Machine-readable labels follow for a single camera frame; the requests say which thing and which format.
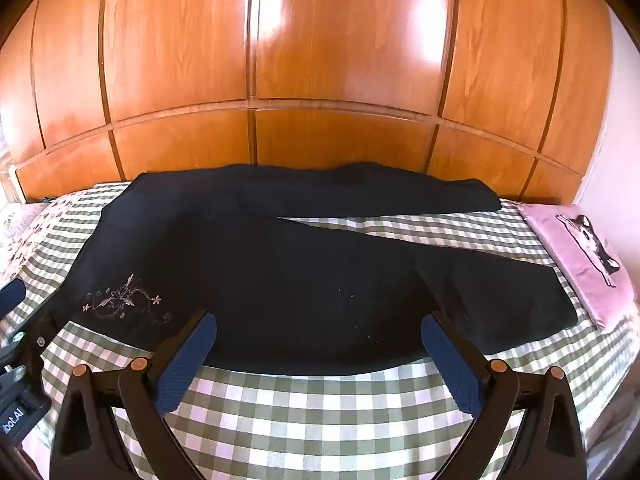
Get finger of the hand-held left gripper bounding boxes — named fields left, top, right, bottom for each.
left=0, top=279, right=27, bottom=318
left=0, top=309, right=68, bottom=367

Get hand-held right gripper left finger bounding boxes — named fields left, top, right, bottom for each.
left=49, top=310, right=218, bottom=480

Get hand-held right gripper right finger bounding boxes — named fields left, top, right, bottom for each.
left=421, top=311, right=587, bottom=480

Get black pants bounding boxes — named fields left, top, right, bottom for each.
left=50, top=161, right=578, bottom=378

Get floral pillow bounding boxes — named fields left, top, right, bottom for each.
left=0, top=192, right=96, bottom=291

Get green checkered bed sheet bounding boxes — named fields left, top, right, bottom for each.
left=0, top=180, right=640, bottom=480

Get pink cat print pillow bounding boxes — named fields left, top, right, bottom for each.
left=517, top=203, right=640, bottom=333

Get wooden wardrobe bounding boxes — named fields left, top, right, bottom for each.
left=0, top=0, right=613, bottom=203

